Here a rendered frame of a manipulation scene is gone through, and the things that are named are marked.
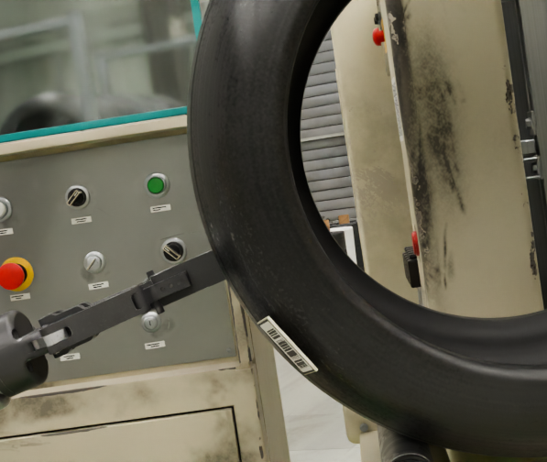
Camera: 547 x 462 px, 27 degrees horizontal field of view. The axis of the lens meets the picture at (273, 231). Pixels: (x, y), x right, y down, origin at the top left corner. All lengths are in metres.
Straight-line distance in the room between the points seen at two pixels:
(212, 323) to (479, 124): 0.58
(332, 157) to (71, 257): 9.36
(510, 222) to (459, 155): 0.10
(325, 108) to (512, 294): 9.72
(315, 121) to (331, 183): 0.61
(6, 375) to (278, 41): 0.39
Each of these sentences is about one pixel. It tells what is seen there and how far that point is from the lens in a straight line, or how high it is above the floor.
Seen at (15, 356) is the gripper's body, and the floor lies 1.04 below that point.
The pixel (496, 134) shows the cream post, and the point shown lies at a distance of 1.32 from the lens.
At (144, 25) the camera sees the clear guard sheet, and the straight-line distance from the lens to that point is 1.70.
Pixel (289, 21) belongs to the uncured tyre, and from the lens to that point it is 0.93.
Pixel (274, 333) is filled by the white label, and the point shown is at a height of 1.04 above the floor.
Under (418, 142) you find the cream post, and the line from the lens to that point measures 1.31.
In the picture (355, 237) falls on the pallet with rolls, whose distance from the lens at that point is 8.41.
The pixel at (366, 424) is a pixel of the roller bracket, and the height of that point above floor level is 0.87.
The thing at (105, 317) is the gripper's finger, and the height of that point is 1.06.
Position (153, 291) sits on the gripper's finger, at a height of 1.08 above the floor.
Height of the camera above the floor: 1.17
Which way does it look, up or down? 3 degrees down
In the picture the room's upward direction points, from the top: 9 degrees counter-clockwise
